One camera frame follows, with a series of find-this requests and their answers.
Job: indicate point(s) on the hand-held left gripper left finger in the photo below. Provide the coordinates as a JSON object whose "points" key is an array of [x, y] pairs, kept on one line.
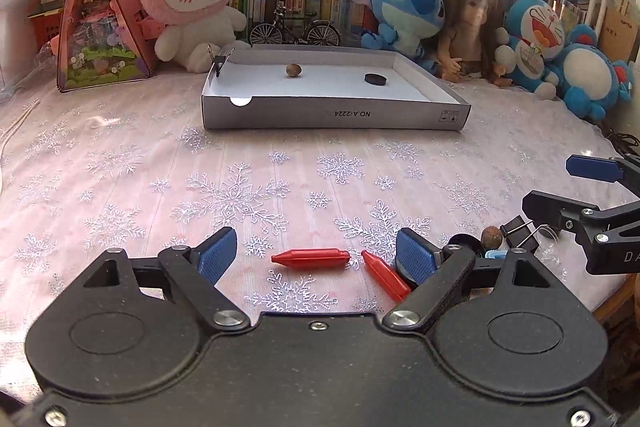
{"points": [[217, 254]]}

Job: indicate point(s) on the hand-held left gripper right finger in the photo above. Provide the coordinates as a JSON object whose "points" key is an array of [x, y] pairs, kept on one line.
{"points": [[415, 254]]}

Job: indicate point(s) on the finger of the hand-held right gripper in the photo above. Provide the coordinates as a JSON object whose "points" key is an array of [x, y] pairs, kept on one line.
{"points": [[592, 168], [555, 207]]}

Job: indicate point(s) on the black binder clip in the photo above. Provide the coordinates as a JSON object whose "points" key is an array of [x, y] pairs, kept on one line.
{"points": [[520, 232], [220, 64]]}

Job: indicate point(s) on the black round lid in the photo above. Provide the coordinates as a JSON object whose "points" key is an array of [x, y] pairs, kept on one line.
{"points": [[376, 79], [462, 240]]}

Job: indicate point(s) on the brown walnut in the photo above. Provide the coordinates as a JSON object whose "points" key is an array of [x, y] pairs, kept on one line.
{"points": [[491, 237], [293, 70]]}

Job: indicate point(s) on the blue hair clip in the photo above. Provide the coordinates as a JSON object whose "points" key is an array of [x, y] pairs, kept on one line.
{"points": [[496, 253]]}

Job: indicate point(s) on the white cardboard box tray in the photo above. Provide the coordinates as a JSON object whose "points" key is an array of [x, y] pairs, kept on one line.
{"points": [[325, 112]]}

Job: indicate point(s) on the blue round plush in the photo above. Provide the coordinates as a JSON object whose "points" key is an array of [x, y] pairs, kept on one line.
{"points": [[590, 72]]}

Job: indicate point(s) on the pink snowflake tablecloth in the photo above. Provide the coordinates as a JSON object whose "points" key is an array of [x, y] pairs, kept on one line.
{"points": [[150, 167]]}

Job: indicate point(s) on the blue robot cat plush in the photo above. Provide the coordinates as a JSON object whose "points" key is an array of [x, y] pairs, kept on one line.
{"points": [[535, 37]]}

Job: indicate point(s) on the brown cardboard sheet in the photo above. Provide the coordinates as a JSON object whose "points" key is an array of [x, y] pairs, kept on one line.
{"points": [[620, 27]]}

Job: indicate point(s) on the brown-haired doll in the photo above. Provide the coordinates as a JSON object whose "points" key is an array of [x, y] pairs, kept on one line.
{"points": [[472, 17]]}

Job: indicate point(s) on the black model bicycle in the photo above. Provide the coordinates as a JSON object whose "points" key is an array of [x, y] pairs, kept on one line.
{"points": [[320, 34]]}

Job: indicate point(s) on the blue alien plush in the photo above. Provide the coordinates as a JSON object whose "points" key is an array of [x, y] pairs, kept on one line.
{"points": [[405, 7]]}

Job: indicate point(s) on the pink triangular toy house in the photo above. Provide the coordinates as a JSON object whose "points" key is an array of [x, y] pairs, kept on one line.
{"points": [[100, 37]]}

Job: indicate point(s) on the small red crate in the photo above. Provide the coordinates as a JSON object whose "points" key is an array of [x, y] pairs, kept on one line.
{"points": [[45, 29]]}

